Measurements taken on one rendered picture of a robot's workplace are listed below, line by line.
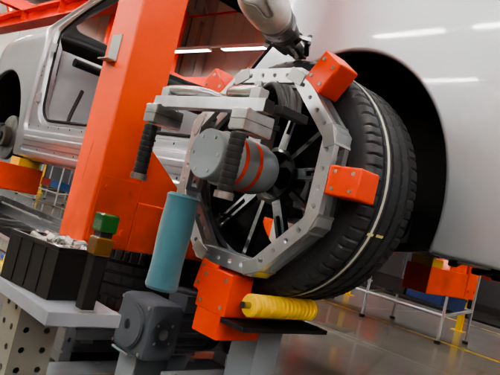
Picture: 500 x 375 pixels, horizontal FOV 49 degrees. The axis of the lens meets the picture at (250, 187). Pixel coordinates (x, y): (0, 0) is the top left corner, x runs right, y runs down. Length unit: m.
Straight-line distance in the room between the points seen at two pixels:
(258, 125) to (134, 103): 0.66
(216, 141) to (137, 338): 0.67
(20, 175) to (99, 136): 1.97
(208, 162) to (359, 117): 0.38
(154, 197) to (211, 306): 0.54
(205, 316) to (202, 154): 0.42
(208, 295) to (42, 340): 0.41
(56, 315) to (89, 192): 0.64
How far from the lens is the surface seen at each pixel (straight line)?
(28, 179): 3.73
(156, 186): 1.86
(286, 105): 1.24
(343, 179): 1.24
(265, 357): 1.60
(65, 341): 1.93
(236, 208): 1.62
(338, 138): 1.29
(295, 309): 1.48
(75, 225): 1.79
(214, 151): 1.33
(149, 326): 1.69
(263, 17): 1.27
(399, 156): 1.44
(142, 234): 1.84
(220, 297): 1.44
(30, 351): 1.42
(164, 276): 1.46
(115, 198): 1.76
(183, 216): 1.44
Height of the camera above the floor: 0.73
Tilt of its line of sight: 3 degrees up
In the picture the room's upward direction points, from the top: 14 degrees clockwise
